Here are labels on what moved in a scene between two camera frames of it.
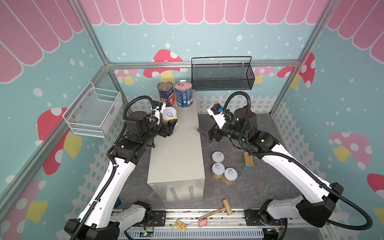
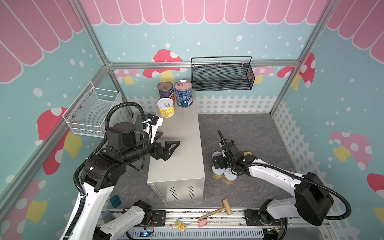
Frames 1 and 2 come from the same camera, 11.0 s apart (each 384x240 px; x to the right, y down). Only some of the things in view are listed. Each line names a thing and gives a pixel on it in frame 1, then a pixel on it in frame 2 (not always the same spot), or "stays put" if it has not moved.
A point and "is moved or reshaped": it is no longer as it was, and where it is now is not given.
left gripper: (167, 129) to (157, 154)
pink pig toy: (202, 223) stays put
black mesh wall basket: (221, 73) stays put
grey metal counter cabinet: (176, 171) stays put
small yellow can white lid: (169, 113) is moved or reshaped
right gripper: (214, 132) to (227, 147)
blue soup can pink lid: (184, 92) stays put
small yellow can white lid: (230, 175) stays put
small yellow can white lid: (217, 156) stays put
